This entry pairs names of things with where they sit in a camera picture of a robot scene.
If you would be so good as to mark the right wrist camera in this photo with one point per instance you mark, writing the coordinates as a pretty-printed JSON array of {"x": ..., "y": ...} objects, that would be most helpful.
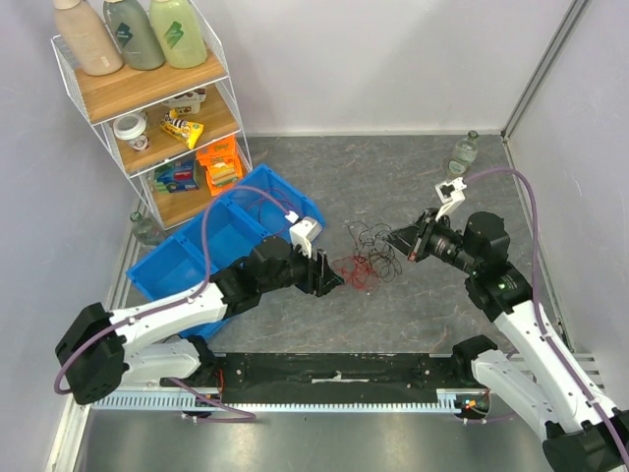
[{"x": 451, "y": 195}]

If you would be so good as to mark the white lidded cup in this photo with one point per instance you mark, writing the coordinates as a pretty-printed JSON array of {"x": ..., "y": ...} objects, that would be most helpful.
[{"x": 131, "y": 129}]

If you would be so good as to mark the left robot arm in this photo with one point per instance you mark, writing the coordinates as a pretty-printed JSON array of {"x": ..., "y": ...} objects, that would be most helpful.
[{"x": 96, "y": 351}]

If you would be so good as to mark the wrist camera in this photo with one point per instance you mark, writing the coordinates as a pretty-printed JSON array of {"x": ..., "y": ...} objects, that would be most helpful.
[
  {"x": 303, "y": 231},
  {"x": 451, "y": 195}
]

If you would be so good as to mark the grey-green bottle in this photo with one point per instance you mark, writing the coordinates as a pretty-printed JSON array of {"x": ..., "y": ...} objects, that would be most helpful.
[{"x": 131, "y": 28}]

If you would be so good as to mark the orange snack packets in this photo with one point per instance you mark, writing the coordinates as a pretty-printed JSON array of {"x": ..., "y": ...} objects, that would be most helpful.
[{"x": 222, "y": 165}]

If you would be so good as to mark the blue green box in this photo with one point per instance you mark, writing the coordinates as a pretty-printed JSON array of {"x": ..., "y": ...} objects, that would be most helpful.
[{"x": 176, "y": 177}]

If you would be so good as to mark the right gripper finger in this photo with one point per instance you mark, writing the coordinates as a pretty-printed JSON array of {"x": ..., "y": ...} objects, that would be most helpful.
[
  {"x": 406, "y": 236},
  {"x": 401, "y": 245}
]

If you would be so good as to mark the grey cable duct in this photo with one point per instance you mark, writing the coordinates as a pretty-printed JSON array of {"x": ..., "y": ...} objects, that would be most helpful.
[{"x": 173, "y": 400}]

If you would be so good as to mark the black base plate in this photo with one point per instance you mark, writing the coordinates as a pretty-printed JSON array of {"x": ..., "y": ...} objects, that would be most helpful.
[{"x": 330, "y": 378}]

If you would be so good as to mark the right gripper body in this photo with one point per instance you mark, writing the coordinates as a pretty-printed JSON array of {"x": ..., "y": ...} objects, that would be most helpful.
[{"x": 421, "y": 241}]

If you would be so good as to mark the white wire wooden shelf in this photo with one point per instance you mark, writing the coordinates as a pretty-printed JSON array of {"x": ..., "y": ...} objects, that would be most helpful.
[{"x": 103, "y": 99}]

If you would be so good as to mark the beige bottle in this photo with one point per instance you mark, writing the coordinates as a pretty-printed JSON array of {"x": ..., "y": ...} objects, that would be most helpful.
[{"x": 87, "y": 37}]

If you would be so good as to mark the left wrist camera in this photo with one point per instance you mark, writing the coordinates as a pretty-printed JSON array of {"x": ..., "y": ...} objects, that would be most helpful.
[{"x": 303, "y": 231}]

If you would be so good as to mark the white yoghurt tub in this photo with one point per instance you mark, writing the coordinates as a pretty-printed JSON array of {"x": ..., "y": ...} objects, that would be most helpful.
[{"x": 187, "y": 103}]

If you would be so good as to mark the clear glass bottle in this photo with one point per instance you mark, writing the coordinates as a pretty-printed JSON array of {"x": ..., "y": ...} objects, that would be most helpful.
[{"x": 463, "y": 155}]

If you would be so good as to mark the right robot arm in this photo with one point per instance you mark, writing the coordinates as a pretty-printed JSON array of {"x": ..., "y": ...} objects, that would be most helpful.
[{"x": 580, "y": 428}]

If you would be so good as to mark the blue three-compartment bin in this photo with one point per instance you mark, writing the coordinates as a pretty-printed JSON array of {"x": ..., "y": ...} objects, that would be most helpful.
[{"x": 237, "y": 222}]

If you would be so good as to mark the yellow snack bag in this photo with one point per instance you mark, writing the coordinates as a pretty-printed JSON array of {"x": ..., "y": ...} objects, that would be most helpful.
[{"x": 185, "y": 131}]

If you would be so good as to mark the light green bottle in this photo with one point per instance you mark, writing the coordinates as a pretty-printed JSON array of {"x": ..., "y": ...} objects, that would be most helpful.
[{"x": 178, "y": 32}]

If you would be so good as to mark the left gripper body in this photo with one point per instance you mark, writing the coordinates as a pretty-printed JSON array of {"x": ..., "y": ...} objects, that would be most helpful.
[{"x": 308, "y": 279}]

